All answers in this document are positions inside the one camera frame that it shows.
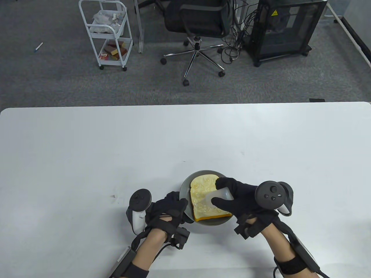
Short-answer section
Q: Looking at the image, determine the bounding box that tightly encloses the person's right hand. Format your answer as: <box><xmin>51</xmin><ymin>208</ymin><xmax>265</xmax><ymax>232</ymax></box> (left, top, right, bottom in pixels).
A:
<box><xmin>215</xmin><ymin>177</ymin><xmax>280</xmax><ymax>232</ymax></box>

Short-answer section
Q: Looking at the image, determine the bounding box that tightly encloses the person's left hand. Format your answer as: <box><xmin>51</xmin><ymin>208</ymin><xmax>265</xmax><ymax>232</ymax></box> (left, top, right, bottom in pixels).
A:
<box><xmin>145</xmin><ymin>191</ymin><xmax>189</xmax><ymax>232</ymax></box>

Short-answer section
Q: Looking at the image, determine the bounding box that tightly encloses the white squeeze honey bottle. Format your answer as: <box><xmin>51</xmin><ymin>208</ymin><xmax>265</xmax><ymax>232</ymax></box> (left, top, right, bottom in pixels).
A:
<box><xmin>203</xmin><ymin>187</ymin><xmax>234</xmax><ymax>207</ymax></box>

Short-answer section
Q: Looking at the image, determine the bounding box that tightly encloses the grey round plate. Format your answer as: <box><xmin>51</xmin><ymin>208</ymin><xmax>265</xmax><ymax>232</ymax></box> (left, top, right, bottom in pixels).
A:
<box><xmin>179</xmin><ymin>170</ymin><xmax>234</xmax><ymax>226</ymax></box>

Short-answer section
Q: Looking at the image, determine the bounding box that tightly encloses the yellow toast slice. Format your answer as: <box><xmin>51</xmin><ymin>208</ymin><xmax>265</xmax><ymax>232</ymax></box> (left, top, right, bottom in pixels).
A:
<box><xmin>190</xmin><ymin>175</ymin><xmax>232</xmax><ymax>222</ymax></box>

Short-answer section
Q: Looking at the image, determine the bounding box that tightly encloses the black right forearm box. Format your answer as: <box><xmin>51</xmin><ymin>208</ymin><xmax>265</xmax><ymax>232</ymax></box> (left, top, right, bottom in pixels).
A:
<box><xmin>287</xmin><ymin>232</ymin><xmax>321</xmax><ymax>274</ymax></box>

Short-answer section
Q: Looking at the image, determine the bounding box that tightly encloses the black left forearm box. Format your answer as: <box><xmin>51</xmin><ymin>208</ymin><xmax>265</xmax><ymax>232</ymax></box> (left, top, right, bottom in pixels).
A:
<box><xmin>110</xmin><ymin>246</ymin><xmax>137</xmax><ymax>278</ymax></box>

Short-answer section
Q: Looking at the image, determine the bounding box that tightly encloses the person's left forearm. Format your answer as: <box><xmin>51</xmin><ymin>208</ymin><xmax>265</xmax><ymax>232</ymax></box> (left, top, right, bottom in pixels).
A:
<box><xmin>128</xmin><ymin>227</ymin><xmax>169</xmax><ymax>278</ymax></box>

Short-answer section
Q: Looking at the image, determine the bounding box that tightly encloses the person's right forearm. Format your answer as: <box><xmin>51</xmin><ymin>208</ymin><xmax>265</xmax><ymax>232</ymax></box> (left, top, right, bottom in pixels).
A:
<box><xmin>259</xmin><ymin>222</ymin><xmax>308</xmax><ymax>278</ymax></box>

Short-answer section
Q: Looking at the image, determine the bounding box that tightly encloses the black right hand controller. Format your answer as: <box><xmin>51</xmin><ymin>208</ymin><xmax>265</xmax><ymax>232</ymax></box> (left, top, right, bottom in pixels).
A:
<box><xmin>255</xmin><ymin>181</ymin><xmax>294</xmax><ymax>217</ymax></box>

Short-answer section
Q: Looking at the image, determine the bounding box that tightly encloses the black hand controller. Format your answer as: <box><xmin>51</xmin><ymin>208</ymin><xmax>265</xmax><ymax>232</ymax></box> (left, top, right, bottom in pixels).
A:
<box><xmin>126</xmin><ymin>189</ymin><xmax>152</xmax><ymax>235</ymax></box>
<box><xmin>255</xmin><ymin>181</ymin><xmax>294</xmax><ymax>217</ymax></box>

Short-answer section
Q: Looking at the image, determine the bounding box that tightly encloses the black left hand controller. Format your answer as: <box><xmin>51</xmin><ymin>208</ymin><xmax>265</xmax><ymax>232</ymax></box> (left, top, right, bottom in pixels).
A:
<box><xmin>126</xmin><ymin>189</ymin><xmax>152</xmax><ymax>235</ymax></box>

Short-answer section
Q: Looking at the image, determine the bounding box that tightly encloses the black wheeled cabinet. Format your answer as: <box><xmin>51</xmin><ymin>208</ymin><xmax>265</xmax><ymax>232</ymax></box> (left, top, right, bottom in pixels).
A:
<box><xmin>245</xmin><ymin>0</ymin><xmax>328</xmax><ymax>67</ymax></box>

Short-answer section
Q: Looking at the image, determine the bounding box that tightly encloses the white wheeled utility cart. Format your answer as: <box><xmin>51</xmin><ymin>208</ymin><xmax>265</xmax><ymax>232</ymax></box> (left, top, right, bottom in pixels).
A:
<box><xmin>79</xmin><ymin>0</ymin><xmax>134</xmax><ymax>72</ymax></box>

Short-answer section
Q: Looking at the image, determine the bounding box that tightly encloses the white metal desk leg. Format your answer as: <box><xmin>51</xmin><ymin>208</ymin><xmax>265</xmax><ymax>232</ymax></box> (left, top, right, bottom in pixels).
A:
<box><xmin>134</xmin><ymin>0</ymin><xmax>145</xmax><ymax>53</ymax></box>

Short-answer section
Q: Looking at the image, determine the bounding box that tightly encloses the black office chair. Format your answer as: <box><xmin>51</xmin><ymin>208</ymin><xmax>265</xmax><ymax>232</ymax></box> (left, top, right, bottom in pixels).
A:
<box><xmin>160</xmin><ymin>0</ymin><xmax>234</xmax><ymax>86</ymax></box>

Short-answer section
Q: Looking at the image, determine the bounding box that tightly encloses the white crumpled plastic bag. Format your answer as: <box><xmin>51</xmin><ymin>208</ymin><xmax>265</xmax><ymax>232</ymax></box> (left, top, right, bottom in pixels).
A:
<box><xmin>89</xmin><ymin>10</ymin><xmax>127</xmax><ymax>34</ymax></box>

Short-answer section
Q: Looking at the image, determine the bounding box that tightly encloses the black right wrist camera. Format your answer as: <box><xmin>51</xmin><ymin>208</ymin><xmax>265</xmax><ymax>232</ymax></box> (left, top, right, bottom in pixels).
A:
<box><xmin>234</xmin><ymin>216</ymin><xmax>256</xmax><ymax>239</ymax></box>

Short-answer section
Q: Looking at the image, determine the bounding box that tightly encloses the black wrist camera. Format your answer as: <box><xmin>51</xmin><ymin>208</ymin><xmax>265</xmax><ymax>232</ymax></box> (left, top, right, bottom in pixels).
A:
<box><xmin>234</xmin><ymin>216</ymin><xmax>256</xmax><ymax>239</ymax></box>
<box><xmin>171</xmin><ymin>227</ymin><xmax>191</xmax><ymax>250</ymax></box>

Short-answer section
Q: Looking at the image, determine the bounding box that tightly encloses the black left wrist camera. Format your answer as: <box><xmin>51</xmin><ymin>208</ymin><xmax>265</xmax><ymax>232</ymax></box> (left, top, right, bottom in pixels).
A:
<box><xmin>171</xmin><ymin>227</ymin><xmax>191</xmax><ymax>250</ymax></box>

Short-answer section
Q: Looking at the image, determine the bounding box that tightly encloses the bundle of black cables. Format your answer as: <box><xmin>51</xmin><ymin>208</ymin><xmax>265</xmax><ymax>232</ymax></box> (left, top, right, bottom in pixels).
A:
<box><xmin>222</xmin><ymin>0</ymin><xmax>261</xmax><ymax>63</ymax></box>

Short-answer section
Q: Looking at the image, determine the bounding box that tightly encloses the white floor rail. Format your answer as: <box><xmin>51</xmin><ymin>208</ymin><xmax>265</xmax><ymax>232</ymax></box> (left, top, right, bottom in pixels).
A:
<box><xmin>326</xmin><ymin>0</ymin><xmax>371</xmax><ymax>68</ymax></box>

